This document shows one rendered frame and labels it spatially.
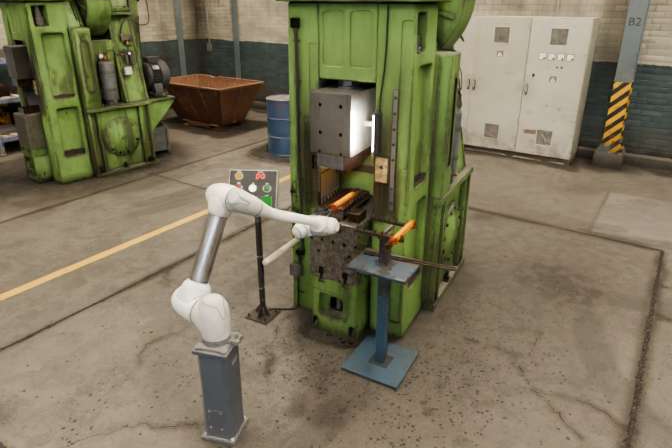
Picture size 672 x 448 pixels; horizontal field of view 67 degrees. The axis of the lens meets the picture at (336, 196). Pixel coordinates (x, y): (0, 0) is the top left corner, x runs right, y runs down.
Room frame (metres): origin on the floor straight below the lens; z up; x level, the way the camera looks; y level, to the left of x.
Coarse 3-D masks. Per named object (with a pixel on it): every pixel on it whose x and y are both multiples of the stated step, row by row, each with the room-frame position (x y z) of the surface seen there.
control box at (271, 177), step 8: (232, 176) 3.37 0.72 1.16; (248, 176) 3.37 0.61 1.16; (264, 176) 3.36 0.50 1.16; (272, 176) 3.36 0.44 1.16; (232, 184) 3.34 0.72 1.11; (240, 184) 3.34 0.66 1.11; (248, 184) 3.34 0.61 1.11; (256, 184) 3.34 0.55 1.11; (264, 184) 3.33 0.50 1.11; (272, 184) 3.33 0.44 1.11; (248, 192) 3.31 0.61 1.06; (256, 192) 3.31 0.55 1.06; (264, 192) 3.31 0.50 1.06; (272, 192) 3.30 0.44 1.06; (272, 200) 3.28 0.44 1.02
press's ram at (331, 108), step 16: (320, 96) 3.25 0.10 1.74; (336, 96) 3.19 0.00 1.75; (352, 96) 3.16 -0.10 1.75; (368, 96) 3.37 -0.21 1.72; (320, 112) 3.25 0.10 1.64; (336, 112) 3.19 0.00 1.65; (352, 112) 3.16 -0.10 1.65; (368, 112) 3.38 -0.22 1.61; (320, 128) 3.25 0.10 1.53; (336, 128) 3.19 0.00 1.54; (352, 128) 3.17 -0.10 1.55; (368, 128) 3.38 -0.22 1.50; (320, 144) 3.25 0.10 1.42; (336, 144) 3.19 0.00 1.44; (352, 144) 3.17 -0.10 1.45; (368, 144) 3.39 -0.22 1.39
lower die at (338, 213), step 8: (344, 192) 3.51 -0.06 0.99; (360, 192) 3.50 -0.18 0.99; (368, 192) 3.53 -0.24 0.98; (328, 200) 3.37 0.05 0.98; (336, 200) 3.35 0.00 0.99; (352, 200) 3.34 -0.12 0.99; (368, 200) 3.53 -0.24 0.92; (320, 208) 3.25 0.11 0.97; (336, 208) 3.19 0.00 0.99; (344, 208) 3.19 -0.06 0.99; (336, 216) 3.19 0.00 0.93; (344, 216) 3.19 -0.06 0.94
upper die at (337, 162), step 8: (320, 152) 3.26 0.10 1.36; (360, 152) 3.39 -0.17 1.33; (368, 152) 3.51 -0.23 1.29; (320, 160) 3.25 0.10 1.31; (328, 160) 3.22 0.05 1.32; (336, 160) 3.19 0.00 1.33; (344, 160) 3.18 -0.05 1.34; (352, 160) 3.28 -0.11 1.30; (336, 168) 3.19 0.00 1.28; (344, 168) 3.18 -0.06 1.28
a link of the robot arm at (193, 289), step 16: (208, 192) 2.59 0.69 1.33; (224, 192) 2.53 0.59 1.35; (208, 208) 2.55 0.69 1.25; (224, 208) 2.52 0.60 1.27; (208, 224) 2.51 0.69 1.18; (224, 224) 2.54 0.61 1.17; (208, 240) 2.47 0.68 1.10; (208, 256) 2.44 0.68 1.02; (192, 272) 2.42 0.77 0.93; (208, 272) 2.43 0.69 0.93; (192, 288) 2.35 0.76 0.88; (208, 288) 2.40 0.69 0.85; (176, 304) 2.34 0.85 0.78; (192, 304) 2.30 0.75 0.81
